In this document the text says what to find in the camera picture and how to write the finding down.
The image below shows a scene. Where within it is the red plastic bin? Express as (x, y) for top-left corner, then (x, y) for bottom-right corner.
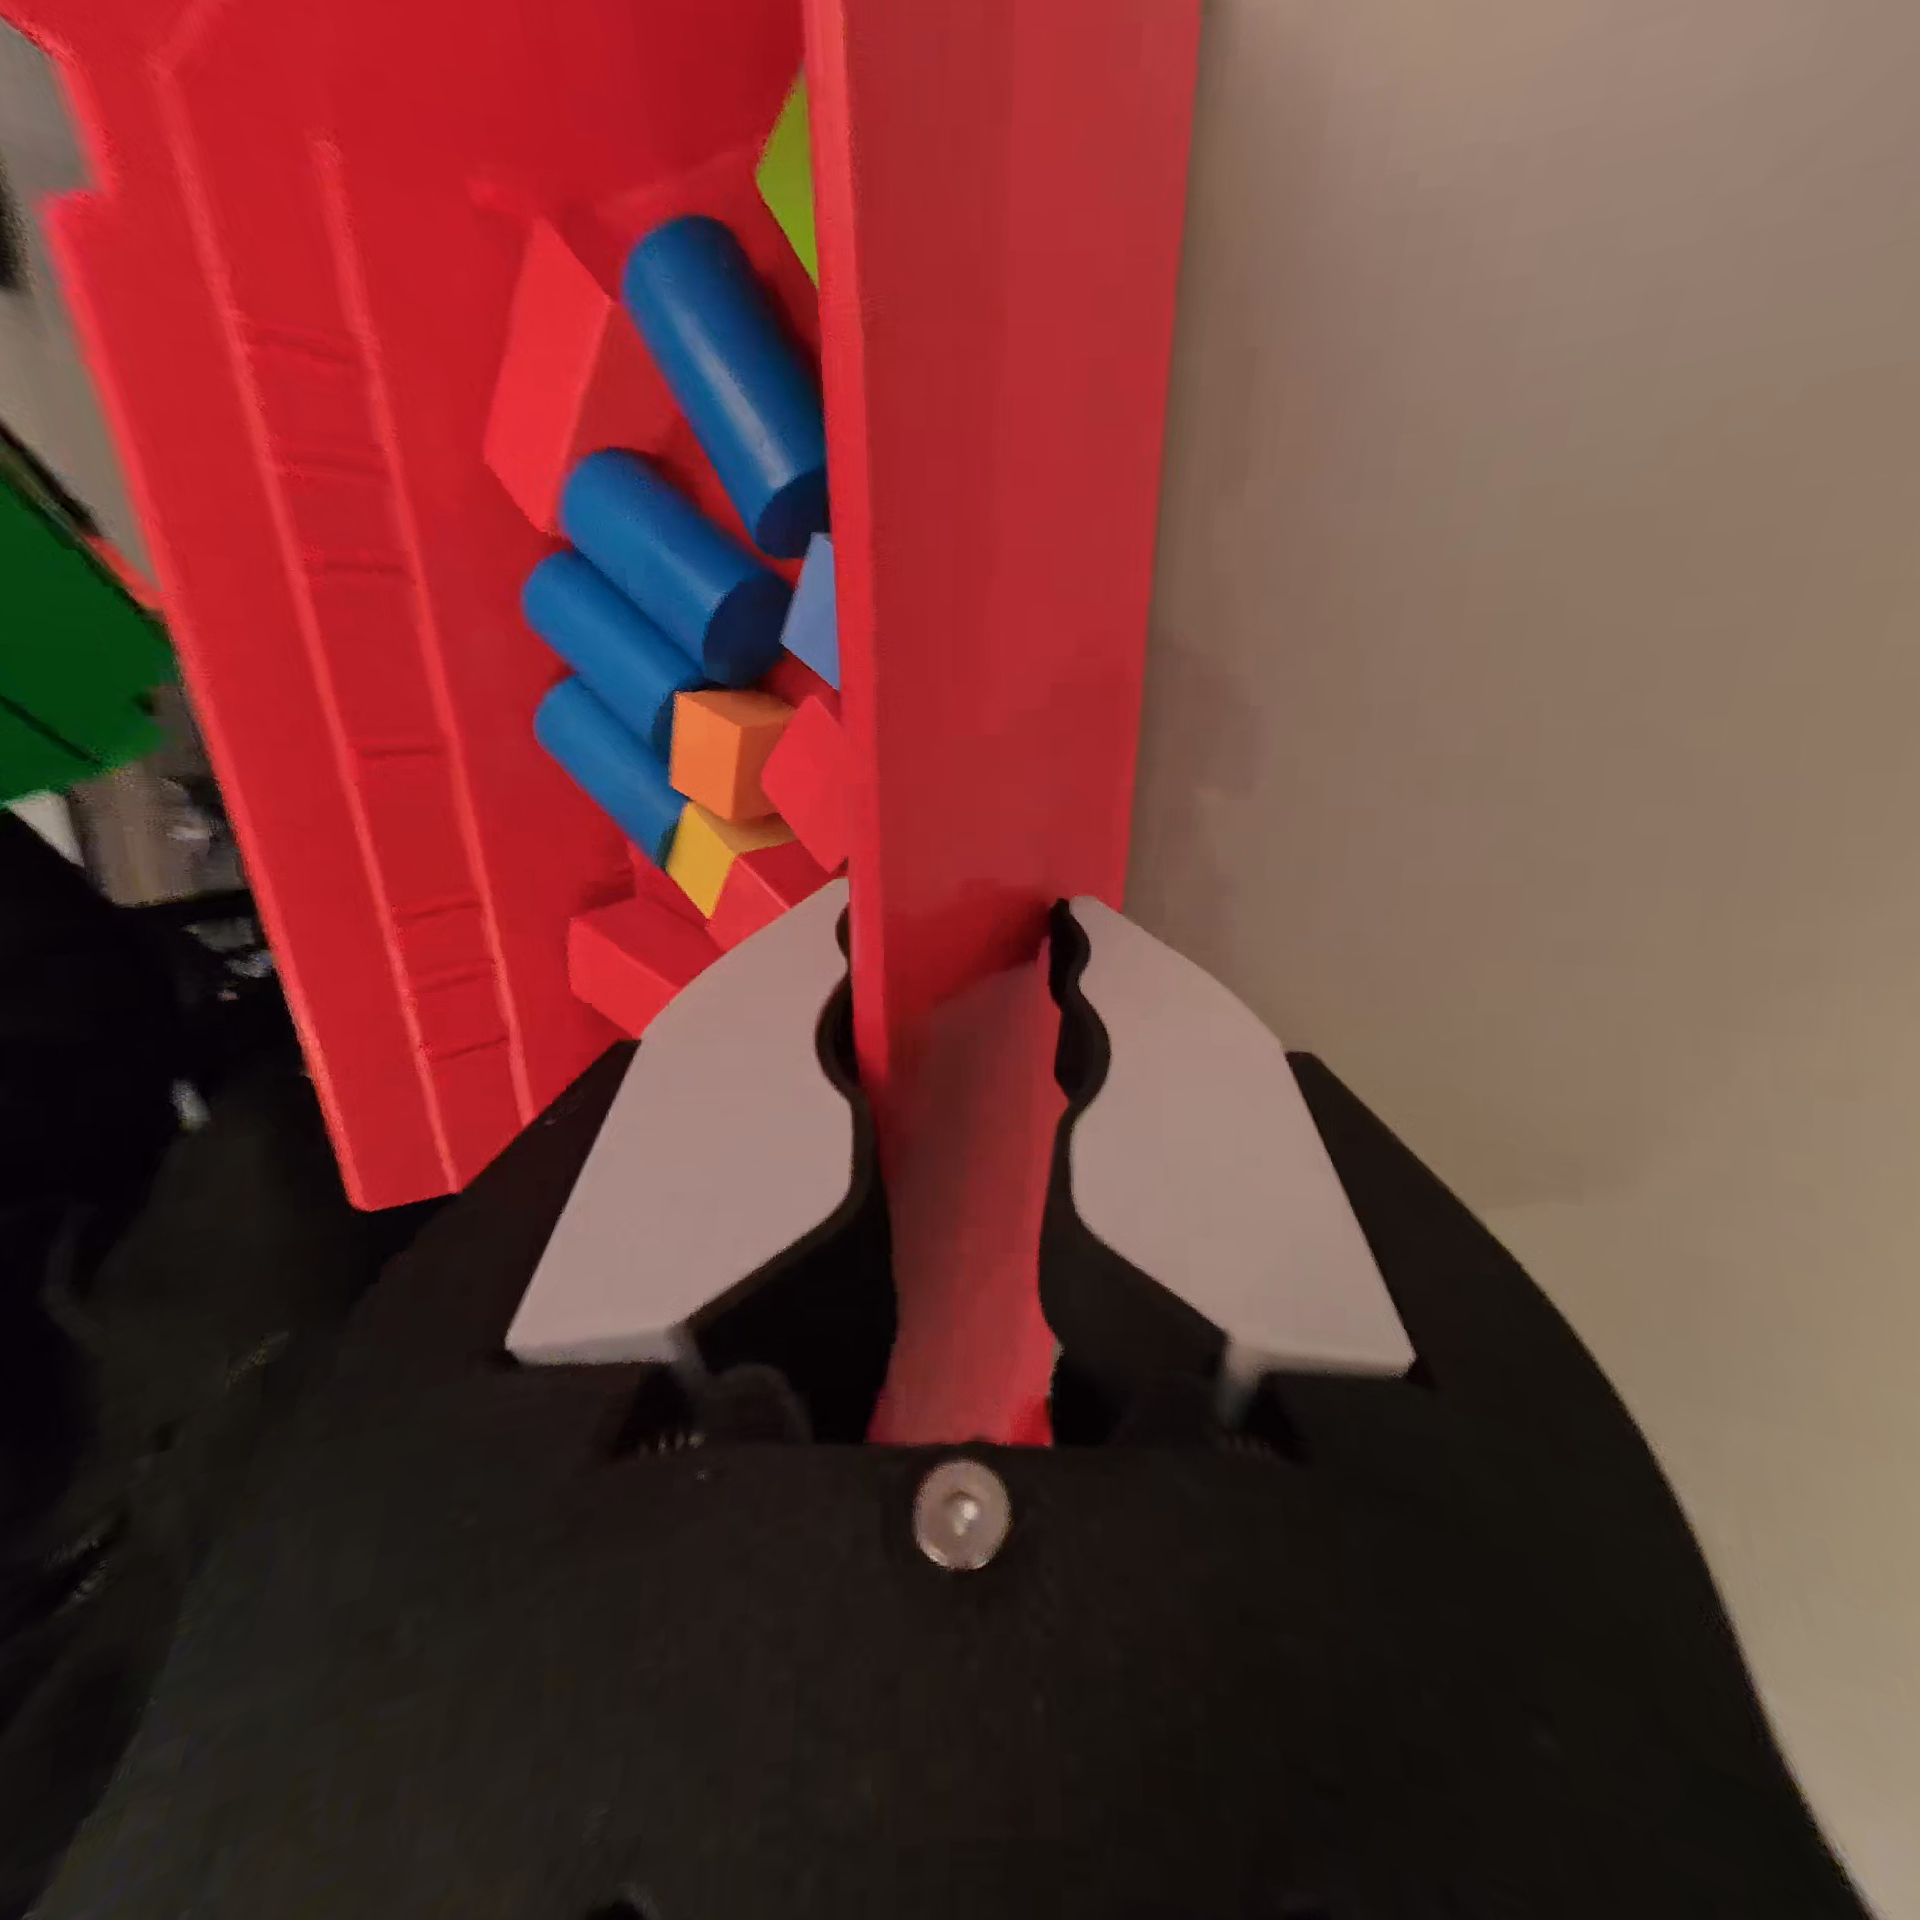
(29, 0), (1202, 1450)

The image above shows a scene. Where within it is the green plastic bin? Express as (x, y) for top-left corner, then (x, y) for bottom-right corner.
(0, 471), (182, 812)

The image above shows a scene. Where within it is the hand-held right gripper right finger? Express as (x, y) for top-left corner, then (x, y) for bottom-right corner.
(1044, 893), (1418, 1423)

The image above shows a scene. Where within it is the pile of coloured wooden blocks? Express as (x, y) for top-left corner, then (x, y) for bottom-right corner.
(480, 71), (854, 1039)

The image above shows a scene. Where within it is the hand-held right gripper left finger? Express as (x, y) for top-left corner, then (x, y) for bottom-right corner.
(504, 875), (879, 1373)

